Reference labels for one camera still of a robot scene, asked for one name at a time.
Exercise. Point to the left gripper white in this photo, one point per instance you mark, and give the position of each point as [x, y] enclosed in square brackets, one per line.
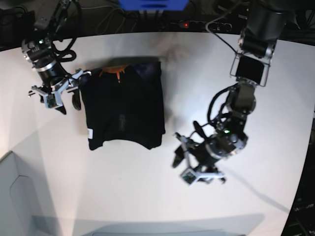
[201, 165]

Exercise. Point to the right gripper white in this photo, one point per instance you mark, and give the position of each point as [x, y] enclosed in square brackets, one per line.
[53, 99]

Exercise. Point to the black T-shirt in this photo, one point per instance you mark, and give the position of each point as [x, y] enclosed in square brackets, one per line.
[125, 103]

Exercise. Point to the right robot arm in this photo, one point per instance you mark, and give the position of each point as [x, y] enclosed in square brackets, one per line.
[47, 60]

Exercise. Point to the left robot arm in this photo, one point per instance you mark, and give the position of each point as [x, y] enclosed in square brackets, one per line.
[265, 22]

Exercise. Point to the blue box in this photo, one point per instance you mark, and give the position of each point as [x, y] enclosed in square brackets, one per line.
[169, 5]

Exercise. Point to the white bin beside table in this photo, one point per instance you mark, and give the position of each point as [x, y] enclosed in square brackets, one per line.
[28, 205]

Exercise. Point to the black power strip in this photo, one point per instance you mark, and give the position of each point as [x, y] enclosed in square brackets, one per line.
[196, 26]

